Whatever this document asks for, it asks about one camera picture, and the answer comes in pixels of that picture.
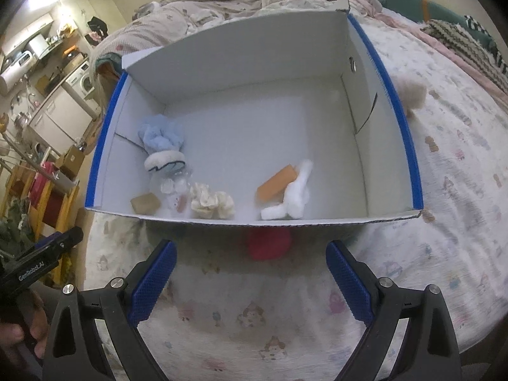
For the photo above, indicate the brown small toy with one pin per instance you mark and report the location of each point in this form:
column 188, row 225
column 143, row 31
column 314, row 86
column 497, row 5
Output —
column 212, row 204

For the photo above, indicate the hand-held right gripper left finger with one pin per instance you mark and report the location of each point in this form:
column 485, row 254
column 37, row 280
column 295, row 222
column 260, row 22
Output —
column 153, row 281

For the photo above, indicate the pink blanket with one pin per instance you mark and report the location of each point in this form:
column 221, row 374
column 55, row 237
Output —
column 401, row 20

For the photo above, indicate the white fluffy plush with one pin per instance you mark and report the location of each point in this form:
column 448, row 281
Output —
column 293, row 194

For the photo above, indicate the cream plush toy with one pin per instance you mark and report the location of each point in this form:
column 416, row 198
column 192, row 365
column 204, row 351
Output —
column 412, row 93

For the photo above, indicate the yellow wooden rack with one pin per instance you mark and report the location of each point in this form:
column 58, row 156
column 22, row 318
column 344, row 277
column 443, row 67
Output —
column 47, row 214

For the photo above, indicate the teal headboard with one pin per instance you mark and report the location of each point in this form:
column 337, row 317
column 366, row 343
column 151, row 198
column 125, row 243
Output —
column 405, row 4

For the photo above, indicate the blue fluffy scrunchie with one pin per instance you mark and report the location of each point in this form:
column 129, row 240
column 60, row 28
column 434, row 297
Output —
column 160, row 135

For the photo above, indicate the clear plastic bag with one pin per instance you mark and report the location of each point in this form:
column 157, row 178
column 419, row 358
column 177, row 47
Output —
column 176, row 190

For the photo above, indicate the blue cardboard box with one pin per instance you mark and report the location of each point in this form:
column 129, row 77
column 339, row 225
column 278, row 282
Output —
column 258, row 127

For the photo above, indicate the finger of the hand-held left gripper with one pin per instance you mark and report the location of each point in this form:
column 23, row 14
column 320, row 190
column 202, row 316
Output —
column 59, row 242

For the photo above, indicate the person's left hand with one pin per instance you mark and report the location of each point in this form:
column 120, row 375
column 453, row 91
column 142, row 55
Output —
column 27, row 325

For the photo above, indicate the red bag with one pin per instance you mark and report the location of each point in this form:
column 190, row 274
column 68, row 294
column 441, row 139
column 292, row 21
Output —
column 41, row 182

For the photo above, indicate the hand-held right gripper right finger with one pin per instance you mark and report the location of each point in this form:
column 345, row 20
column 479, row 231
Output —
column 349, row 281

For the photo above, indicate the beige checkered duvet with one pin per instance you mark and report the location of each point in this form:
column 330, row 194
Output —
column 166, row 20

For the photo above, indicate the white washing machine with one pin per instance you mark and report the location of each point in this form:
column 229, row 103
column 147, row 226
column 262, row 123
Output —
column 83, row 81

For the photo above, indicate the red plush item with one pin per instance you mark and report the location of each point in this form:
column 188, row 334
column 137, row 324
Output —
column 268, row 244

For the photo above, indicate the bed with printed sheet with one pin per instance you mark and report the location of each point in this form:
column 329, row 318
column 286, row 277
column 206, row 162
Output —
column 456, row 166

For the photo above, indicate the orange sponge block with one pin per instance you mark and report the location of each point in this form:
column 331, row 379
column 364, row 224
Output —
column 276, row 186

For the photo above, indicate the white water heater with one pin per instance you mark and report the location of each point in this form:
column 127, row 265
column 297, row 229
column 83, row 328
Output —
column 16, row 69

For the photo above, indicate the brown sponge block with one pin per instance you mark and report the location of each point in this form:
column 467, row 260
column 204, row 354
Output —
column 146, row 203

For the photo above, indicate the white dark-trimmed headband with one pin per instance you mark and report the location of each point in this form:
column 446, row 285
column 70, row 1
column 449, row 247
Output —
column 164, row 160

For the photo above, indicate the white wall cabinet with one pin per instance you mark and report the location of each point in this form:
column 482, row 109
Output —
column 27, row 33

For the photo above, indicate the hanging clothes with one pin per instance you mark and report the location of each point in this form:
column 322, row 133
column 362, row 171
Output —
column 97, row 29

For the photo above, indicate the white floor cabinet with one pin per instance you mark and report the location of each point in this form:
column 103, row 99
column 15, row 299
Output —
column 59, row 117

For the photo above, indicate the brown cardboard box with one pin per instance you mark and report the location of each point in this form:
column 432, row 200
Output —
column 73, row 160

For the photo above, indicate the green plant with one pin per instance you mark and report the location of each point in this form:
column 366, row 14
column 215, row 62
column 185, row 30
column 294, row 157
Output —
column 16, row 230

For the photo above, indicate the striped knitted blanket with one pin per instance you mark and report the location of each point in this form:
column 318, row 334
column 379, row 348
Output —
column 464, row 43

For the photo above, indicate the teal footboard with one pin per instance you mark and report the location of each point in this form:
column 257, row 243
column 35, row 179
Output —
column 109, row 67

